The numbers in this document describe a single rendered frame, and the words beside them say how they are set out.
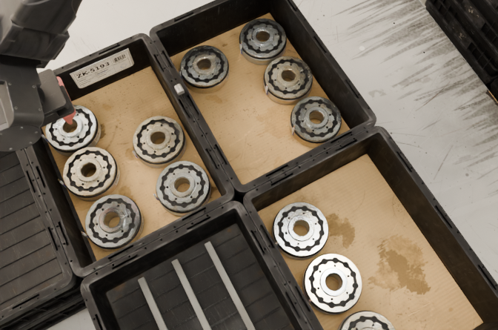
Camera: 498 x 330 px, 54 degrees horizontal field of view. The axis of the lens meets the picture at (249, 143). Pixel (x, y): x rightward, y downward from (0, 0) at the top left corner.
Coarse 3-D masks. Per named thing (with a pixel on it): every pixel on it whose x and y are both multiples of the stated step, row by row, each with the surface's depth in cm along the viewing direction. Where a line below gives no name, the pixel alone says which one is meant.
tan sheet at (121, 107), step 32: (96, 96) 105; (128, 96) 105; (160, 96) 105; (128, 128) 102; (64, 160) 99; (128, 160) 99; (192, 160) 99; (128, 192) 96; (160, 224) 94; (96, 256) 91
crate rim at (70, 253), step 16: (112, 48) 98; (80, 64) 96; (160, 64) 96; (176, 96) 93; (192, 128) 91; (208, 144) 89; (32, 160) 88; (224, 176) 87; (48, 192) 86; (48, 208) 85; (208, 208) 85; (176, 224) 83; (64, 240) 82; (144, 240) 82; (112, 256) 82; (80, 272) 80
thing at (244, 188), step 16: (224, 0) 102; (288, 0) 102; (176, 16) 101; (192, 16) 101; (304, 16) 100; (160, 48) 97; (320, 48) 97; (336, 64) 96; (176, 80) 95; (352, 96) 94; (192, 112) 92; (368, 112) 92; (208, 128) 91; (352, 128) 90; (368, 128) 91; (336, 144) 89; (224, 160) 90; (304, 160) 88; (272, 176) 87; (240, 192) 86
